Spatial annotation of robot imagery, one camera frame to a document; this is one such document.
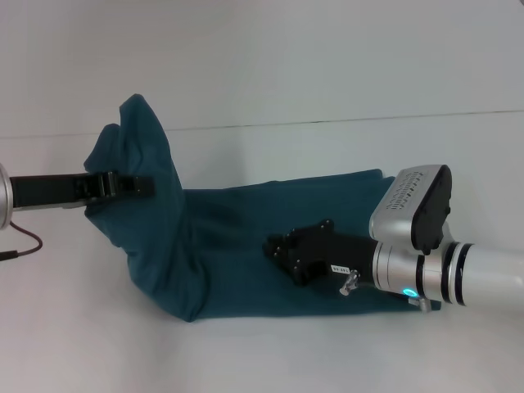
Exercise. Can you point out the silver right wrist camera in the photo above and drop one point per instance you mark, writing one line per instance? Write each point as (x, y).
(413, 213)

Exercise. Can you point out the teal blue FREE t-shirt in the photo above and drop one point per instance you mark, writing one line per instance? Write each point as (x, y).
(204, 245)

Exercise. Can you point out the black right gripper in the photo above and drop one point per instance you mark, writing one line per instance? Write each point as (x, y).
(327, 256)

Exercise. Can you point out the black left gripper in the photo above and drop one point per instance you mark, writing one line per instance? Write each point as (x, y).
(53, 190)

